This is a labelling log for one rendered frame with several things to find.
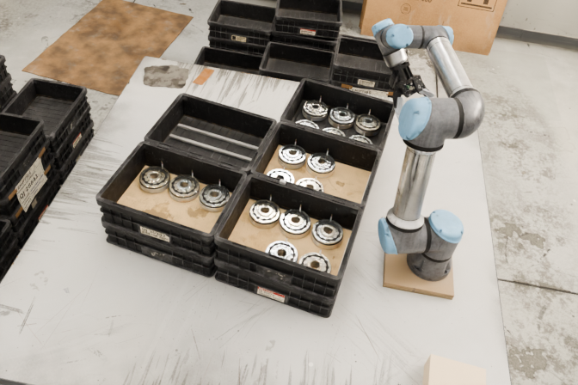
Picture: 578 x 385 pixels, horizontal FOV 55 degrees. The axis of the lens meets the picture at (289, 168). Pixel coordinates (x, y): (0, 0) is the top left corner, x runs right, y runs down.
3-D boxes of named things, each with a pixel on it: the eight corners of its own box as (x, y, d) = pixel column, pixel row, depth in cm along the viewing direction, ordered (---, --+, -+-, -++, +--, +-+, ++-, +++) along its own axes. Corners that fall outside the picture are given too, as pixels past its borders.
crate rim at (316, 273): (362, 212, 179) (364, 208, 178) (339, 286, 159) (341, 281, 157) (249, 177, 186) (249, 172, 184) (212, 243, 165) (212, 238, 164)
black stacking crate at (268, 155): (375, 173, 207) (382, 151, 199) (357, 230, 186) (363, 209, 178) (276, 143, 213) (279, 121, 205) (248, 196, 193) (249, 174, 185)
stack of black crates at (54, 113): (46, 127, 305) (31, 76, 281) (98, 137, 303) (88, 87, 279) (8, 178, 276) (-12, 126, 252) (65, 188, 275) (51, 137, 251)
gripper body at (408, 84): (408, 100, 189) (394, 68, 186) (398, 98, 197) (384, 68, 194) (427, 89, 190) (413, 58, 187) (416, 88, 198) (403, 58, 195)
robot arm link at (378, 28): (373, 27, 183) (366, 27, 191) (387, 57, 185) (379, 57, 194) (395, 15, 183) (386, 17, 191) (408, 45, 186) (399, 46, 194)
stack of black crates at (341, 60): (390, 108, 345) (408, 47, 313) (389, 140, 323) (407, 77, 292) (327, 98, 347) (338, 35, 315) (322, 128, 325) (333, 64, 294)
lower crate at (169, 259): (246, 216, 200) (247, 194, 192) (212, 281, 180) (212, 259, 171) (147, 185, 207) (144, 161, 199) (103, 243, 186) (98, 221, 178)
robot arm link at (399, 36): (425, 23, 174) (413, 25, 184) (390, 22, 172) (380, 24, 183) (423, 49, 175) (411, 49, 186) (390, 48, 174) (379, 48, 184)
